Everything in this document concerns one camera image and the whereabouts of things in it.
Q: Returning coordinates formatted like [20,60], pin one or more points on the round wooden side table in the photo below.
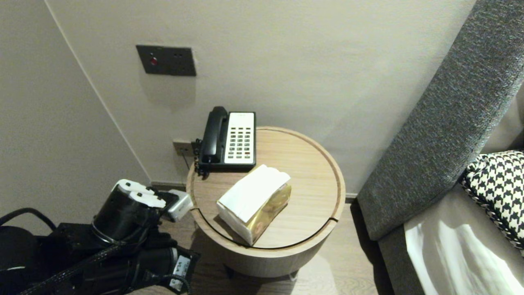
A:
[307,176]

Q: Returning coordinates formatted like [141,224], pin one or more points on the white and gold tissue pack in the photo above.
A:
[249,196]

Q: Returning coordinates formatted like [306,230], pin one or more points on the black white houndstooth pillow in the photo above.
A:
[495,184]

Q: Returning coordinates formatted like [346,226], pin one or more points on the white bed sheet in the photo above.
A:
[450,254]

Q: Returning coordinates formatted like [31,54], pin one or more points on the grey fabric bed headboard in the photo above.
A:
[442,131]

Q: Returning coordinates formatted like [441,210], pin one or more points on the black and white desk telephone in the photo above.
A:
[241,139]

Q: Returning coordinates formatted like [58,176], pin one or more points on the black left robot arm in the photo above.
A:
[118,213]

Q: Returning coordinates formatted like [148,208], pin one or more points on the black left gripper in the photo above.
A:
[163,266]

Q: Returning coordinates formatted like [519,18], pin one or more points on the grey wall socket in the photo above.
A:
[180,148]

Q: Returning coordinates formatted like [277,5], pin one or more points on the dark wall switch panel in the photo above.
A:
[168,60]

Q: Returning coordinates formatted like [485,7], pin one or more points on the black telephone handset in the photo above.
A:
[215,135]

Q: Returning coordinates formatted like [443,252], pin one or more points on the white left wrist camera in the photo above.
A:
[180,205]

